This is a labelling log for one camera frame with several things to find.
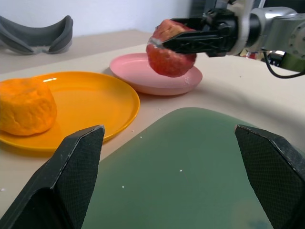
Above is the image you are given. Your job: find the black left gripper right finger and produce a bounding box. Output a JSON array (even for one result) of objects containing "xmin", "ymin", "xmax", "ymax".
[{"xmin": 234, "ymin": 124, "xmax": 305, "ymax": 229}]

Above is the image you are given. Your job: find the green plate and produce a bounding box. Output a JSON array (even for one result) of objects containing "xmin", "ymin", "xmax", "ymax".
[{"xmin": 81, "ymin": 107, "xmax": 274, "ymax": 229}]

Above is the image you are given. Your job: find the orange foam fruit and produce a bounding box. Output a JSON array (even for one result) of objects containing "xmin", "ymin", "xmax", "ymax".
[{"xmin": 0, "ymin": 77, "xmax": 58, "ymax": 136}]

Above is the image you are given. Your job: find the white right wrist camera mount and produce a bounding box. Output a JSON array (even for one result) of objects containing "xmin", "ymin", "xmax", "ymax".
[{"xmin": 226, "ymin": 0, "xmax": 254, "ymax": 56}]

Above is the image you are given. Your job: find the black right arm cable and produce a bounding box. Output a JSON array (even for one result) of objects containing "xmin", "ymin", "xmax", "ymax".
[{"xmin": 262, "ymin": 51, "xmax": 305, "ymax": 79}]

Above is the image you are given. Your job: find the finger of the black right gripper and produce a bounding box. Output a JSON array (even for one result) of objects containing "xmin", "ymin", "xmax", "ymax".
[
  {"xmin": 170, "ymin": 17, "xmax": 206, "ymax": 31},
  {"xmin": 161, "ymin": 30, "xmax": 224, "ymax": 55}
]

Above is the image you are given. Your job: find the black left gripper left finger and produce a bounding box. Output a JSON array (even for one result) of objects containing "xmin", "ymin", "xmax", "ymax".
[{"xmin": 0, "ymin": 124, "xmax": 106, "ymax": 229}]

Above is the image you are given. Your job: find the orange plate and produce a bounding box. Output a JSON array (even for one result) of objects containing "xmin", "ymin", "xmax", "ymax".
[{"xmin": 0, "ymin": 71, "xmax": 141, "ymax": 158}]

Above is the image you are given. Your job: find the red foam apple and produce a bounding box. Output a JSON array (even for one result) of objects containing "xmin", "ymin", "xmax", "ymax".
[{"xmin": 145, "ymin": 19, "xmax": 197, "ymax": 78}]

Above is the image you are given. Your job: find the pink plate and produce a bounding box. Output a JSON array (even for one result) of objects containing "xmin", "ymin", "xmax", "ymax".
[{"xmin": 109, "ymin": 52, "xmax": 203, "ymax": 96}]

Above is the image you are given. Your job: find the grey headset face pad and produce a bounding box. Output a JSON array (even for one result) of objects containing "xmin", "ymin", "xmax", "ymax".
[{"xmin": 0, "ymin": 15, "xmax": 74, "ymax": 55}]

